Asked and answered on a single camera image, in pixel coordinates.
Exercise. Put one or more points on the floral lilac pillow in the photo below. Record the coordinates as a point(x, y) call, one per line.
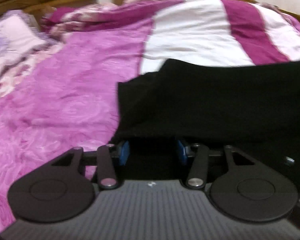
point(18, 38)

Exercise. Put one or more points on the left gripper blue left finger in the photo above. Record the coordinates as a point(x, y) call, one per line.
point(123, 152)

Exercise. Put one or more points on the folded purple floral quilt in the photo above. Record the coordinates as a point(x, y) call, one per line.
point(96, 16)

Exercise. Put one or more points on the black knit cardigan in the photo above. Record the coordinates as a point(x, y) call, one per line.
point(254, 108)

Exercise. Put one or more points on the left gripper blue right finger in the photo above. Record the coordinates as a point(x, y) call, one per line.
point(182, 151)

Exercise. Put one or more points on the purple white bed cover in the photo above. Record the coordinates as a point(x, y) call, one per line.
point(64, 95)

